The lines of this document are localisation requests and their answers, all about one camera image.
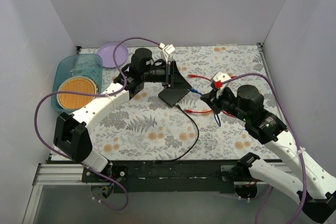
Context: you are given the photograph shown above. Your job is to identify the orange woven round coaster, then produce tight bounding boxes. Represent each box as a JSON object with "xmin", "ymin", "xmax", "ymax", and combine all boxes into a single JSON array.
[{"xmin": 57, "ymin": 76, "xmax": 99, "ymax": 110}]

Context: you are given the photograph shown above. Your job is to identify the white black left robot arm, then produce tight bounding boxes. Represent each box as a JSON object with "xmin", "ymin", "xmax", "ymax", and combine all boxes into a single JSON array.
[{"xmin": 54, "ymin": 48, "xmax": 192, "ymax": 182}]

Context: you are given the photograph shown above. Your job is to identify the floral patterned table mat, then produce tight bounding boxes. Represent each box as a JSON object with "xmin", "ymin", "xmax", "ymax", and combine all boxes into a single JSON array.
[{"xmin": 90, "ymin": 45, "xmax": 279, "ymax": 160}]

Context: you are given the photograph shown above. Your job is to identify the teal plastic tray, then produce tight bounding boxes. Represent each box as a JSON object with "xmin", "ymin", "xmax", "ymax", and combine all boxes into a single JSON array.
[{"xmin": 51, "ymin": 54, "xmax": 102, "ymax": 113}]

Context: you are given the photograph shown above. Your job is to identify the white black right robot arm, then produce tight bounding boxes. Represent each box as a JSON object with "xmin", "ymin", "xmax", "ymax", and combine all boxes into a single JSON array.
[{"xmin": 201, "ymin": 85, "xmax": 335, "ymax": 223}]

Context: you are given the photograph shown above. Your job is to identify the purple plastic plate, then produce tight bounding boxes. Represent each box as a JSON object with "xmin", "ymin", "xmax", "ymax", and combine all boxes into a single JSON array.
[{"xmin": 97, "ymin": 42, "xmax": 129, "ymax": 69}]

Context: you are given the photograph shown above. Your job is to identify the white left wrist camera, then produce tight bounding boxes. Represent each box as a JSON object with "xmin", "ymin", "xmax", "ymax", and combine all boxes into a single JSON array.
[{"xmin": 158, "ymin": 42, "xmax": 175, "ymax": 63}]

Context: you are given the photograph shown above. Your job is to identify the black ethernet cable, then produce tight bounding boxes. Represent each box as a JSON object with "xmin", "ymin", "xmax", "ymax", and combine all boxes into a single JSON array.
[{"xmin": 154, "ymin": 104, "xmax": 200, "ymax": 162}]

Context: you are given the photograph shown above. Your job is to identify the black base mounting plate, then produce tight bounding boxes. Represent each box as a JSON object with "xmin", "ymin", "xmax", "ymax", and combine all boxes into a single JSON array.
[{"xmin": 81, "ymin": 159, "xmax": 263, "ymax": 201}]

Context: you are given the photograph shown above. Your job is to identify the aluminium frame rail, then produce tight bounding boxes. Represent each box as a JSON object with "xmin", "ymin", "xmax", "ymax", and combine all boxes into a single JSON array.
[{"xmin": 33, "ymin": 163, "xmax": 87, "ymax": 186}]

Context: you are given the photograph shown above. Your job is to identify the black network switch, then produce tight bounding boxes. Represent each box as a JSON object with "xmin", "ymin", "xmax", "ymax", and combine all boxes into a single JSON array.
[{"xmin": 158, "ymin": 89, "xmax": 190, "ymax": 108}]

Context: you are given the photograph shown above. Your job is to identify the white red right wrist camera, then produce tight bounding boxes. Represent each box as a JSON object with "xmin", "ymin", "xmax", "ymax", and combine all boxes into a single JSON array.
[{"xmin": 211, "ymin": 71, "xmax": 231, "ymax": 98}]

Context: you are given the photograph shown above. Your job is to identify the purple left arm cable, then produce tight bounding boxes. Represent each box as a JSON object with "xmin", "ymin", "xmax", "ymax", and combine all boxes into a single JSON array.
[{"xmin": 34, "ymin": 36, "xmax": 165, "ymax": 211}]

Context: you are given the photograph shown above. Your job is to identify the blue ethernet cable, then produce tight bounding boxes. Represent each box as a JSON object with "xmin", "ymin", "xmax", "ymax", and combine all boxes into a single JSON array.
[{"xmin": 190, "ymin": 87, "xmax": 223, "ymax": 126}]

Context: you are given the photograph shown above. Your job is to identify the red ethernet cable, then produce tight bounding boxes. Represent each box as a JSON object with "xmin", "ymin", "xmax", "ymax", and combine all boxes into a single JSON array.
[{"xmin": 184, "ymin": 73, "xmax": 237, "ymax": 116}]

